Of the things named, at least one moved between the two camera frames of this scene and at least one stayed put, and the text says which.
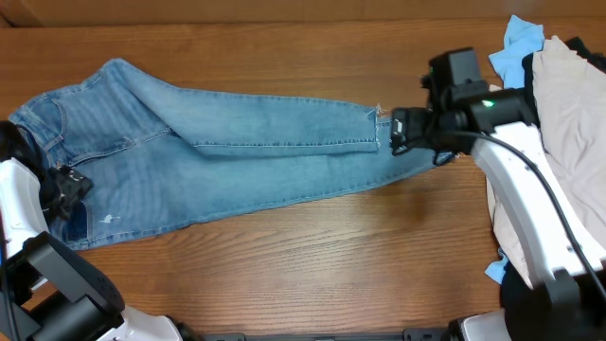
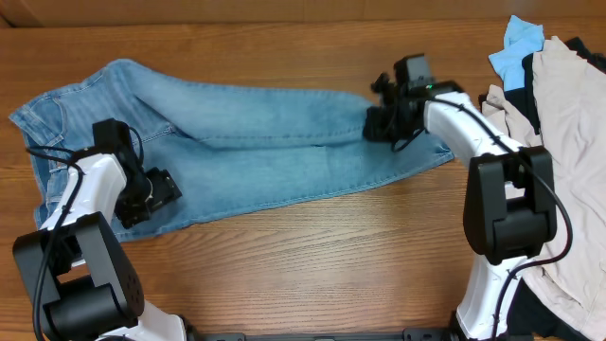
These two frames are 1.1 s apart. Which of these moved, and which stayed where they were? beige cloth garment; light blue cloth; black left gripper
Moved: black left gripper
Stayed: light blue cloth; beige cloth garment
